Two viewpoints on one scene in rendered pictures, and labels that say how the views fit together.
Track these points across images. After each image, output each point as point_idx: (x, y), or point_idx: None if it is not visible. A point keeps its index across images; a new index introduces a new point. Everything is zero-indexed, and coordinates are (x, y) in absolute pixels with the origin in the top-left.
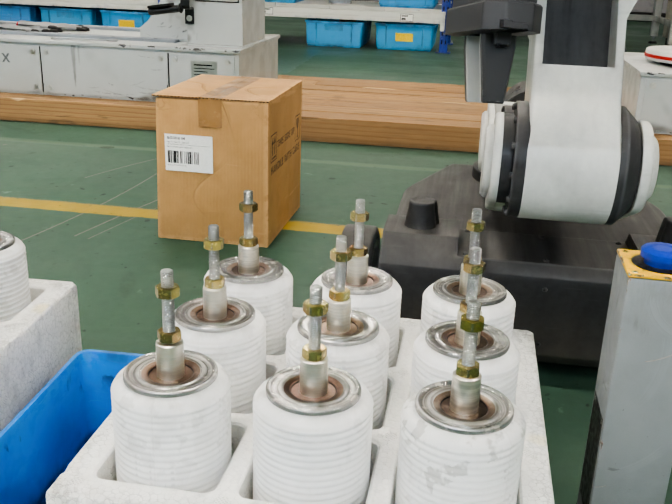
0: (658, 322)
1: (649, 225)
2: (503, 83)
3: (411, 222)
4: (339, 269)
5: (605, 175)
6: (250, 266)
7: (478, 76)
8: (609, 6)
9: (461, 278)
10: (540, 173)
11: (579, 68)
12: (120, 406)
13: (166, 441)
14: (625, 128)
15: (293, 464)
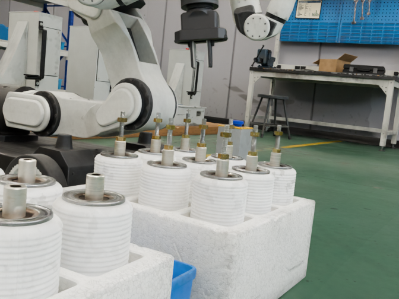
0: (245, 144)
1: (97, 146)
2: (212, 59)
3: (65, 146)
4: (204, 133)
5: (172, 105)
6: (124, 151)
7: (195, 57)
8: (133, 41)
9: (184, 144)
10: (157, 106)
11: (149, 64)
12: (232, 188)
13: (246, 198)
14: (170, 88)
15: (269, 194)
